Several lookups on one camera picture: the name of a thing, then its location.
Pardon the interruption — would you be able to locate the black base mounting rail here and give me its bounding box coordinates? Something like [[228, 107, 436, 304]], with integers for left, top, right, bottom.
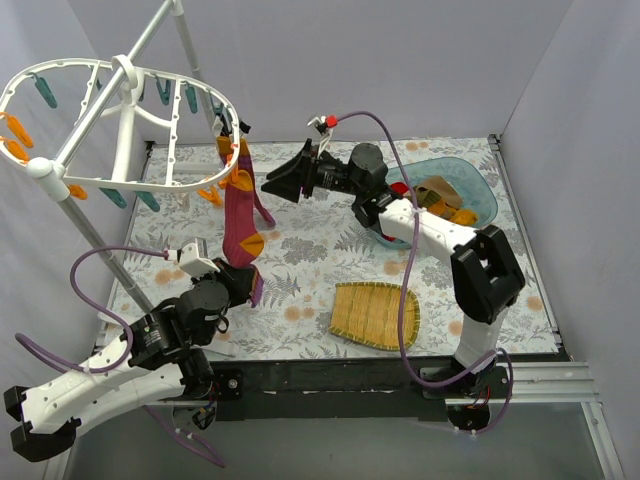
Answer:
[[205, 358, 479, 421]]

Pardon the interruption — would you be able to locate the blue transparent plastic basin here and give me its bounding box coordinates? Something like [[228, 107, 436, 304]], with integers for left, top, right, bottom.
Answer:
[[386, 157, 498, 228]]

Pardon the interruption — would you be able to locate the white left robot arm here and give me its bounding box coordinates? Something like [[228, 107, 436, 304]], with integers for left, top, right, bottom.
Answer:
[[4, 259, 262, 462]]

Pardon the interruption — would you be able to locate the white round clip hanger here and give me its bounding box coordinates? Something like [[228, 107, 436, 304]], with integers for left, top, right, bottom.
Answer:
[[1, 55, 242, 210]]

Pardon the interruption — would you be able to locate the purple striped sock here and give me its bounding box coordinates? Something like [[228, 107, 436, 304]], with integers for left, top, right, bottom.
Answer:
[[222, 169, 265, 299], [216, 135, 277, 227]]

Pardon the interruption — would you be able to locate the mustard yellow sock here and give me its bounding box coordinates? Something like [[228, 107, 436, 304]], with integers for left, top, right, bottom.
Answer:
[[449, 209, 478, 226]]

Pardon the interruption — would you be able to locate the woven bamboo tray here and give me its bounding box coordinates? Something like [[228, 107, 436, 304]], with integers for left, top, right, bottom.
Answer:
[[328, 282, 402, 351]]

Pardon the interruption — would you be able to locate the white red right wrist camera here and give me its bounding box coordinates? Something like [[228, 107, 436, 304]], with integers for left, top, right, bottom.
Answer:
[[307, 115, 338, 157]]

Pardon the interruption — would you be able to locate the floral patterned table mat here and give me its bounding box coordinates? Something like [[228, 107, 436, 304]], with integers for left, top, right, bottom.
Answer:
[[123, 138, 559, 360]]

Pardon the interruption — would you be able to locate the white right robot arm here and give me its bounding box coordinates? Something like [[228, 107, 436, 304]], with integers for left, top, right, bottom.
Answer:
[[261, 141, 525, 398]]

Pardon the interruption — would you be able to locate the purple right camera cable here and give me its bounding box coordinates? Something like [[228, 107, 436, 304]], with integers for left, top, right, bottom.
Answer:
[[335, 110, 514, 434]]

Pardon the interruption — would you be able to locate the red white patterned sock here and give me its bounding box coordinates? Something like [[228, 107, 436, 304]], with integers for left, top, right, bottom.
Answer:
[[390, 182, 409, 197]]

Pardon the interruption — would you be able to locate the olive green orange-toe sock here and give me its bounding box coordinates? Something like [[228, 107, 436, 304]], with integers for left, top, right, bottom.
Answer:
[[416, 190, 448, 217]]

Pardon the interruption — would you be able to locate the white drying rack stand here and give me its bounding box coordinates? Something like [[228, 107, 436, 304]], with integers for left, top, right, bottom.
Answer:
[[25, 0, 241, 357]]

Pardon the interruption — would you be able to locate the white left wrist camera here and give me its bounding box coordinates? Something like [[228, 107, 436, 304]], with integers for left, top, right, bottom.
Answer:
[[177, 237, 219, 279]]

